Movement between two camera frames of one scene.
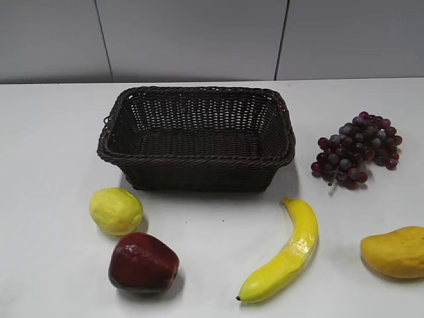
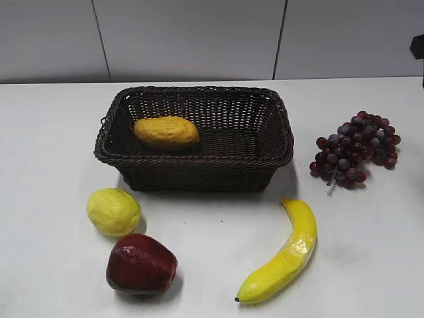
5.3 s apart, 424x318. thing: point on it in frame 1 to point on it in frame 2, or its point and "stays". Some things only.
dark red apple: (141, 262) stays
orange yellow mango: (399, 252) to (166, 130)
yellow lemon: (116, 211) stays
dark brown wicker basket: (199, 138) stays
